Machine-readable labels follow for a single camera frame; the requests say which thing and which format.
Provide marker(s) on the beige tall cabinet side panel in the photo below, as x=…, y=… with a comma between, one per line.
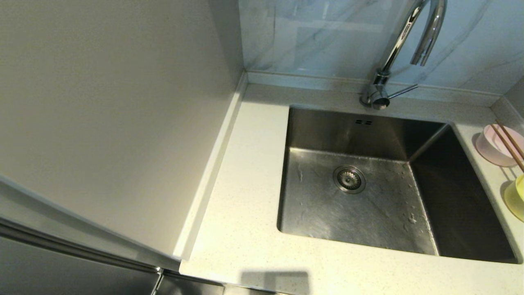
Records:
x=102, y=123

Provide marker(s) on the pink plastic bowl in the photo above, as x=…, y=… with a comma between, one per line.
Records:
x=489, y=149

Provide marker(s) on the yellow-green plastic bowl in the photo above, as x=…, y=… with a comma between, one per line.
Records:
x=516, y=200

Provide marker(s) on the round metal drain strainer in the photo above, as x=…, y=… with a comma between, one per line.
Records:
x=349, y=179

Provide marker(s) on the grey tall cabinet door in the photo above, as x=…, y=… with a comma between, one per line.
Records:
x=41, y=217

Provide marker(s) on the chrome gooseneck kitchen faucet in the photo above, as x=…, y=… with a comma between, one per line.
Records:
x=398, y=41

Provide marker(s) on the stainless steel sink basin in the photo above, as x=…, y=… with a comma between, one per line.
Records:
x=319, y=213

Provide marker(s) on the silver cabinet trim strip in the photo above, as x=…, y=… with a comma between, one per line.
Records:
x=82, y=250

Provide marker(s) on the white countertop upstand strip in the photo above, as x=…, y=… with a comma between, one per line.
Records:
x=213, y=164

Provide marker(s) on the glossy grey lower cabinet door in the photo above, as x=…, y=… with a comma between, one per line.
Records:
x=61, y=274

